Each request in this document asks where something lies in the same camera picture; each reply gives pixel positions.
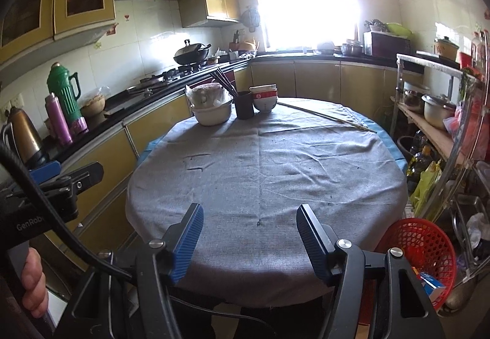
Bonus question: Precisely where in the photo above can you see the grey tablecloth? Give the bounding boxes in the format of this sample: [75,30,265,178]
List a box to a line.
[126,97,408,307]

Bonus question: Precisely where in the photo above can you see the green thermos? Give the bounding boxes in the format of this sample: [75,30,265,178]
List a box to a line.
[47,62,83,129]

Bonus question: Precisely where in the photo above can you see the blue white box clear tray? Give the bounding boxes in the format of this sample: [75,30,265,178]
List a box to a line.
[419,271,447,302]

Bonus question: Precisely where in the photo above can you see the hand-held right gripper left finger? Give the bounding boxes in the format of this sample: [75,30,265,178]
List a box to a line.
[54,203,205,339]

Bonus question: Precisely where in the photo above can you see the black gas stove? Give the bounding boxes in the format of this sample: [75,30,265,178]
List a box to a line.
[126,62,215,94]

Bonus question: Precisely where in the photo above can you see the blue table cover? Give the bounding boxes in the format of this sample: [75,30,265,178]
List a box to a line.
[137,113,407,175]

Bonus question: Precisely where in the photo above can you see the small potted plant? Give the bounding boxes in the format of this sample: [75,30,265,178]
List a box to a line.
[364,19,388,33]

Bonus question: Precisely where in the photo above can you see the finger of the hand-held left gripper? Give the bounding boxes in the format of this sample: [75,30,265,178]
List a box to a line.
[41,161,105,196]
[29,160,63,185]

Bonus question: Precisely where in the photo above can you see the pink plastic bag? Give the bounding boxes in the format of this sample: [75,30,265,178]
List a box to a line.
[443,105,467,133]

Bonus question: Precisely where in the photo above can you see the black cable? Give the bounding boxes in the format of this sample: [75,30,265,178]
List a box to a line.
[0,142,133,280]

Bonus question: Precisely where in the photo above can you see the cooking oil bottle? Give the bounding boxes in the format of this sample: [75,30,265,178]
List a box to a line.
[407,143,434,179]

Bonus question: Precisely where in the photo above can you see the steel pot with lid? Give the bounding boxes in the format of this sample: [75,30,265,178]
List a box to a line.
[422,94,457,129]

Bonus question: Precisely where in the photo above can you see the yellow plastic bag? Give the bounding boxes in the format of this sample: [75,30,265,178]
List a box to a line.
[409,161,443,220]

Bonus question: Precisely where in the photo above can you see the long thin wooden stick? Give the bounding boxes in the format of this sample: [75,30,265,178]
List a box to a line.
[277,101,378,133]

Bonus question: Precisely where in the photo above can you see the red plastic basket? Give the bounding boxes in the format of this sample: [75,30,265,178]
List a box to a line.
[373,217,456,318]

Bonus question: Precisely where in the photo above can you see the white basin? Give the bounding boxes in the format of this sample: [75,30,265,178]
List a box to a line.
[191,97,233,127]

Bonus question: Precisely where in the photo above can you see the green plastic basin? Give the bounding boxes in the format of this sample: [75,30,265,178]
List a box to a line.
[386,22,413,38]

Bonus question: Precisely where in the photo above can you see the steel bowls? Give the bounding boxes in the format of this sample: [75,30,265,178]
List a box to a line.
[340,39,364,56]

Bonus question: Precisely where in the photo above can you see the white and red bowls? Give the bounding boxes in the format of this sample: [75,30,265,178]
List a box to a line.
[250,85,278,113]

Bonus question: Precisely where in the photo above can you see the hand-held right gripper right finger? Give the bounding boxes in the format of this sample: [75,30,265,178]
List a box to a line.
[296,204,447,339]

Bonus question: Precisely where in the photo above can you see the plastic covered bowl stack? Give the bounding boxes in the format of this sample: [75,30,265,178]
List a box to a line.
[186,83,233,108]

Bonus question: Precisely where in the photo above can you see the hanging round strainer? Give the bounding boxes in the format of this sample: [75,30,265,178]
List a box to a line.
[241,6,262,33]

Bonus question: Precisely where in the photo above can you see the person's left hand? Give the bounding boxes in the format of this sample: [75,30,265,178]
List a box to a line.
[21,247,49,321]

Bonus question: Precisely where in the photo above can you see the tall pink thermos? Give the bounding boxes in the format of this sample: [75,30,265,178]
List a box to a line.
[45,93,73,146]

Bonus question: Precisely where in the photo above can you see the glass door wall cabinet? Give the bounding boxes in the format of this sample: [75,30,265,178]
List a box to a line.
[0,0,116,66]

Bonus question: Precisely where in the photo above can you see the black wok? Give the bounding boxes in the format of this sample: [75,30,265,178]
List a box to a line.
[174,39,212,66]

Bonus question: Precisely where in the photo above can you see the dark microwave oven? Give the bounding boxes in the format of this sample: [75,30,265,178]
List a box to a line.
[364,32,411,58]

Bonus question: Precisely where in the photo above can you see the enamel pot with lid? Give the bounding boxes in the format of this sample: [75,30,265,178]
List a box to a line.
[434,36,459,62]

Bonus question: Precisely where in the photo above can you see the brass coloured kettle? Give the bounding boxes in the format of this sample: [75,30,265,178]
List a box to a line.
[5,106,48,167]

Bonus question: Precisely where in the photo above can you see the steel ladle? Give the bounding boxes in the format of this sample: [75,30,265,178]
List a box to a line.
[438,266,484,318]

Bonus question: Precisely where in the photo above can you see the metal shelf rack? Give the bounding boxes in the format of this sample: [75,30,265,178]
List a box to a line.
[390,29,490,286]

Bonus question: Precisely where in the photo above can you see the yellow upper cabinet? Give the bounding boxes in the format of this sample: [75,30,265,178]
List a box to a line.
[178,0,246,29]

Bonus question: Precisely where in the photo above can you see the glass lid pot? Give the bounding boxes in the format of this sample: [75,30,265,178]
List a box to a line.
[403,82,431,114]

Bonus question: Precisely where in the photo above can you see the woven basket bowl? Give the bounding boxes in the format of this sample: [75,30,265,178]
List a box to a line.
[81,93,106,118]

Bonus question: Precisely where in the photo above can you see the yellow base cabinets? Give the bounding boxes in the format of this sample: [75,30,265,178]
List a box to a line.
[38,59,399,274]

